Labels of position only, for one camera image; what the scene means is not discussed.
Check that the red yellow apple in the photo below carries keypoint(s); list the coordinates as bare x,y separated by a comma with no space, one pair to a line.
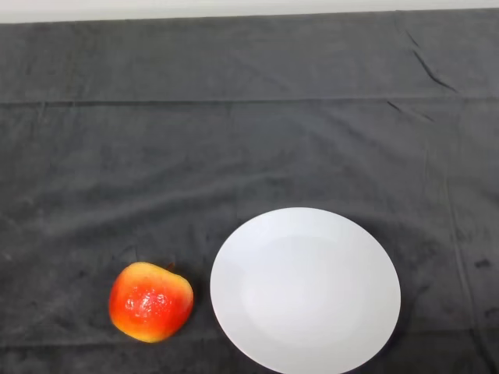
150,302

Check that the white round plate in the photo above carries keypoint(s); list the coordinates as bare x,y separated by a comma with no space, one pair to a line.
308,296

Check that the black table cloth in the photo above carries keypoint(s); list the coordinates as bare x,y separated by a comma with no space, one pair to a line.
234,136

